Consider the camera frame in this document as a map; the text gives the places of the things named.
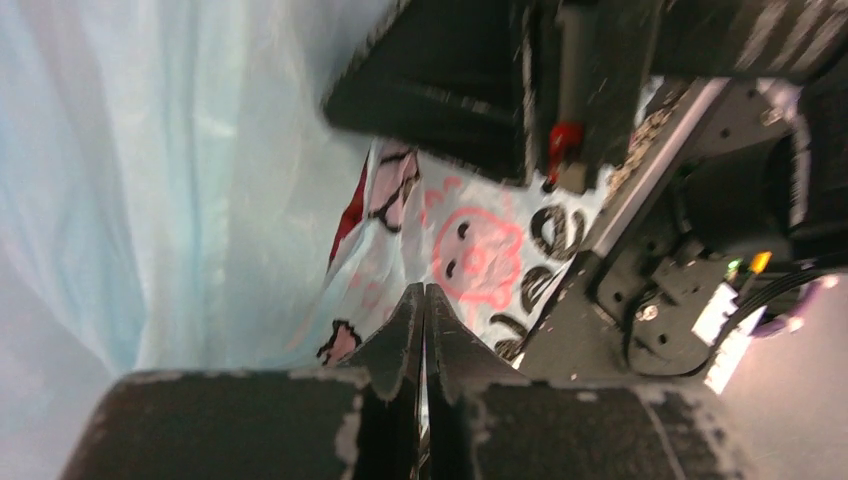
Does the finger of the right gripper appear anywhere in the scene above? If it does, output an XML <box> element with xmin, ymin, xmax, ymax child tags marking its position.
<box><xmin>322</xmin><ymin>0</ymin><xmax>536</xmax><ymax>186</ymax></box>

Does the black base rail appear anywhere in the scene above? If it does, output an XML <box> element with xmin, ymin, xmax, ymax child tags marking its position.
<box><xmin>519</xmin><ymin>79</ymin><xmax>817</xmax><ymax>391</ymax></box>

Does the red fake apple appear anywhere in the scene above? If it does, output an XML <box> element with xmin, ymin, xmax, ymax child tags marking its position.
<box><xmin>328</xmin><ymin>162</ymin><xmax>368</xmax><ymax>266</ymax></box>

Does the light blue plastic bag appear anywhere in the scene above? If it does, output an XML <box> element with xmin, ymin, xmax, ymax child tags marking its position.
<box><xmin>1</xmin><ymin>1</ymin><xmax>603</xmax><ymax>479</ymax></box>

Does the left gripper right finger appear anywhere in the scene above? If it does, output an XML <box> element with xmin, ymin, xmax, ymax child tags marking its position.
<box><xmin>423</xmin><ymin>284</ymin><xmax>530</xmax><ymax>479</ymax></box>

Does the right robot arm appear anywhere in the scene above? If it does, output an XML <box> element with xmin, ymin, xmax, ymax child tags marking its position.
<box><xmin>322</xmin><ymin>1</ymin><xmax>847</xmax><ymax>280</ymax></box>

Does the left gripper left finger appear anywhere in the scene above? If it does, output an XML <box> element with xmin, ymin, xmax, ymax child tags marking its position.
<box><xmin>343</xmin><ymin>283</ymin><xmax>424</xmax><ymax>479</ymax></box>

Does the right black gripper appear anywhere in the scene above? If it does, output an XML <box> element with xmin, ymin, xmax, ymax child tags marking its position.
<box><xmin>536</xmin><ymin>0</ymin><xmax>847</xmax><ymax>194</ymax></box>

